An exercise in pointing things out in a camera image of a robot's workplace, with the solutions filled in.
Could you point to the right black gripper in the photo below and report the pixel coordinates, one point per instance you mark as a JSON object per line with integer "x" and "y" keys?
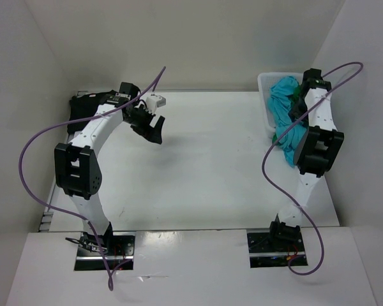
{"x": 295, "y": 113}

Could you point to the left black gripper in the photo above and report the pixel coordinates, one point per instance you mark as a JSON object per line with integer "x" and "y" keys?
{"x": 152, "y": 134}

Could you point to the light blue t-shirt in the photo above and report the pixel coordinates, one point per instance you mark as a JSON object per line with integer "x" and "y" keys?
{"x": 290, "y": 141}

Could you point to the black t-shirt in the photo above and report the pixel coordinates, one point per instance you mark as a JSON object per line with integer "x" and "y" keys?
{"x": 84, "y": 106}

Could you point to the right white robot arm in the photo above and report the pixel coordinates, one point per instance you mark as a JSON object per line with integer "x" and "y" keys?
{"x": 315, "y": 153}

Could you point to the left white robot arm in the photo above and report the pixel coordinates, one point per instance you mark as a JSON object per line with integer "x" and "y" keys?
{"x": 94, "y": 116}

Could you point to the green t-shirt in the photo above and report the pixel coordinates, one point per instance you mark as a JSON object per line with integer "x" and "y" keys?
{"x": 283, "y": 97}

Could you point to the white plastic basket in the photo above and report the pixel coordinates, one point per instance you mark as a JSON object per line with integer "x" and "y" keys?
{"x": 265, "y": 81}

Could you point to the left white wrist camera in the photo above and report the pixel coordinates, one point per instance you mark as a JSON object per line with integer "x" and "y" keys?
{"x": 154, "y": 101}

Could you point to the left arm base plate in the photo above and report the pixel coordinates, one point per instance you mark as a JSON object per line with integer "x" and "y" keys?
{"x": 120, "y": 256}

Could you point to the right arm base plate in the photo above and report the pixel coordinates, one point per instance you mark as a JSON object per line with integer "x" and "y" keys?
{"x": 267, "y": 252}

